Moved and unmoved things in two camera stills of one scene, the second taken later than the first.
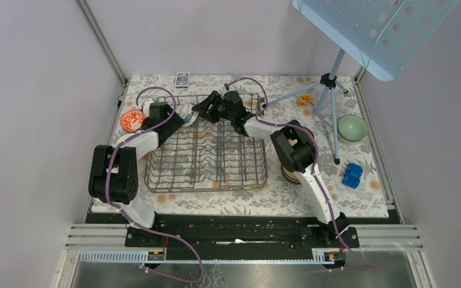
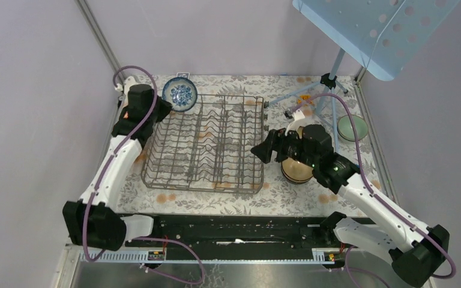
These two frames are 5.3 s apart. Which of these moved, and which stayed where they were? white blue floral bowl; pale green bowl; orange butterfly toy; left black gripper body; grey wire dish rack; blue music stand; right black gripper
Moved: white blue floral bowl; right black gripper; left black gripper body
Stayed: orange butterfly toy; pale green bowl; blue music stand; grey wire dish rack
